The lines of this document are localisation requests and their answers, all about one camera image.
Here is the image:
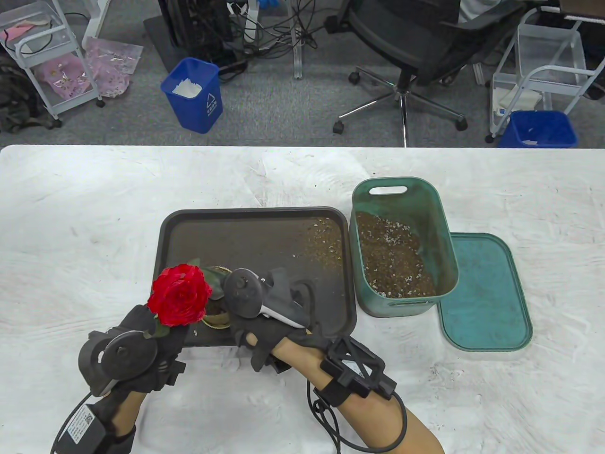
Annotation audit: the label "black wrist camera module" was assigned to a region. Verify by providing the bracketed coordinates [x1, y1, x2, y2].
[51, 402, 107, 454]
[319, 335, 398, 408]

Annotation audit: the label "plain blue bin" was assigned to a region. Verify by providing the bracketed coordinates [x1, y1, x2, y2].
[497, 110, 579, 149]

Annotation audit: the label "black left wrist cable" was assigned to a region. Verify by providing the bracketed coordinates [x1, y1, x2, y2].
[50, 393, 93, 450]

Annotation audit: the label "person's left hand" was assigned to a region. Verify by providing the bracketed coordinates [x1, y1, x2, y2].
[87, 304, 190, 393]

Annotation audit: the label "black left wrist camera module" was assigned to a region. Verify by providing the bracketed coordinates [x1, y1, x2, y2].
[51, 402, 107, 454]

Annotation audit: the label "black computer tower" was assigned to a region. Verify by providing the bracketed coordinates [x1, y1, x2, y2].
[157, 0, 235, 49]

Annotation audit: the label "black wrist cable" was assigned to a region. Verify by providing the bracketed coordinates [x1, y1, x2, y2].
[50, 393, 93, 450]
[306, 378, 408, 454]

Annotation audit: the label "scattered potting mix crumbs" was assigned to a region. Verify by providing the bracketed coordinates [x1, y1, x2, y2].
[293, 218, 349, 275]

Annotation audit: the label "green plastic storage bin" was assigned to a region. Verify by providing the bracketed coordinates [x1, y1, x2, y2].
[349, 177, 460, 318]

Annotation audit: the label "bundle of floor cables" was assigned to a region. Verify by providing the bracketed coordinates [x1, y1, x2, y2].
[226, 0, 323, 63]

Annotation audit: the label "person's right forearm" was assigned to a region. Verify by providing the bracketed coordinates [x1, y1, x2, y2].
[272, 333, 445, 454]

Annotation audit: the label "yellow ribbed flower pot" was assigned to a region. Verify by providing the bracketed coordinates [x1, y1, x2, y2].
[202, 266, 232, 330]

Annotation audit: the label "black backpack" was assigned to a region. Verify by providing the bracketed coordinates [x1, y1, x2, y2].
[0, 51, 63, 134]

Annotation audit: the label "brown potting mix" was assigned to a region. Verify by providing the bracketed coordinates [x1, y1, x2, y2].
[355, 211, 436, 298]

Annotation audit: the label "green plastic bin lid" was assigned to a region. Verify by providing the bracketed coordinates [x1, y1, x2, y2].
[437, 232, 534, 352]

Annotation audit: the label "person's right hand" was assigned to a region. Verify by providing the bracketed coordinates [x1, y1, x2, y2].
[227, 267, 331, 374]

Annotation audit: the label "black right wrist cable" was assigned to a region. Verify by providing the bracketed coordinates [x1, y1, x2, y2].
[306, 378, 408, 454]

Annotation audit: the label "pink plastic bag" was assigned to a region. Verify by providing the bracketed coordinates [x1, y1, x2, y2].
[84, 36, 144, 99]
[37, 52, 91, 100]

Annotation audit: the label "white metal trolley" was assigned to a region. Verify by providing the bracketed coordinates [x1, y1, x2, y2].
[0, 0, 106, 121]
[485, 7, 605, 144]

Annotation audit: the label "blue bin with white symbol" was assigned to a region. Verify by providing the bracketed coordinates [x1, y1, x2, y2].
[160, 57, 224, 135]

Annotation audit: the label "black right wrist camera module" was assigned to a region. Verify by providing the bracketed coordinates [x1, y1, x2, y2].
[319, 335, 398, 408]

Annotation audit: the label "black office chair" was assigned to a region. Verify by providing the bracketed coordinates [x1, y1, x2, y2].
[325, 0, 525, 148]

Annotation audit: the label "dark brown plastic tray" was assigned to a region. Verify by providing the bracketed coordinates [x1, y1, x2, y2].
[150, 207, 358, 348]

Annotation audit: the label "person's left forearm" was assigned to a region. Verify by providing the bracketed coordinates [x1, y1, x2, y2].
[111, 390, 147, 433]

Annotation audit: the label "red artificial rose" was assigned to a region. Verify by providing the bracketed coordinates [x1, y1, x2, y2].
[144, 258, 224, 340]

